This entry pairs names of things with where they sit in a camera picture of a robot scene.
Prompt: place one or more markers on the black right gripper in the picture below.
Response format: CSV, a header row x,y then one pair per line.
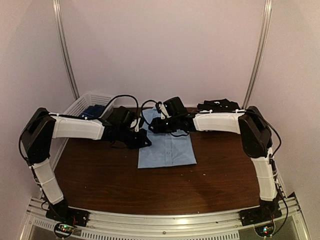
x,y
158,128

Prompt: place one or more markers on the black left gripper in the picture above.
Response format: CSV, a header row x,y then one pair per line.
x,y
141,141

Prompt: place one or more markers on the light blue long sleeve shirt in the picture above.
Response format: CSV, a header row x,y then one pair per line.
x,y
166,150

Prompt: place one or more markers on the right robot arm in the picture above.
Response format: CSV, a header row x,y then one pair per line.
x,y
226,116

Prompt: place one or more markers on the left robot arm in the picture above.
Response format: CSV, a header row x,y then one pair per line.
x,y
117,125

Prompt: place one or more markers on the dark blue folded shirt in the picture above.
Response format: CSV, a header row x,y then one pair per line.
x,y
92,112

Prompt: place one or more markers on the black folded polo shirt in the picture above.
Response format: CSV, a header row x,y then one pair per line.
x,y
220,105

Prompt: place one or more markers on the white plastic mesh basket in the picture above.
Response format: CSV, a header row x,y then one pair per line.
x,y
90,99

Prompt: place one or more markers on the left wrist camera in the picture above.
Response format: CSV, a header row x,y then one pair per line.
x,y
136,124

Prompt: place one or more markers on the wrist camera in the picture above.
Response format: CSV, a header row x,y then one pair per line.
x,y
161,108
136,124

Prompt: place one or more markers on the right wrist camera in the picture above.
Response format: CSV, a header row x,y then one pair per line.
x,y
161,108

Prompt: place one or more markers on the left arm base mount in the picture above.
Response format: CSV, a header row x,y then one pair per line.
x,y
66,226

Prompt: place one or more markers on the front aluminium rail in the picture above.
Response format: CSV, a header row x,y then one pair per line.
x,y
223,225

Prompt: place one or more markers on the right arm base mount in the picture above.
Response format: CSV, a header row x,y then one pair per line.
x,y
262,218

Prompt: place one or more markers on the right aluminium frame post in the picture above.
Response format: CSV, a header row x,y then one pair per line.
x,y
263,36

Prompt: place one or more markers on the aluminium frame post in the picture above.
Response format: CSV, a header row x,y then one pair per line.
x,y
263,36
64,48

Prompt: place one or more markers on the left aluminium frame post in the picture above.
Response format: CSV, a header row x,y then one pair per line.
x,y
64,48

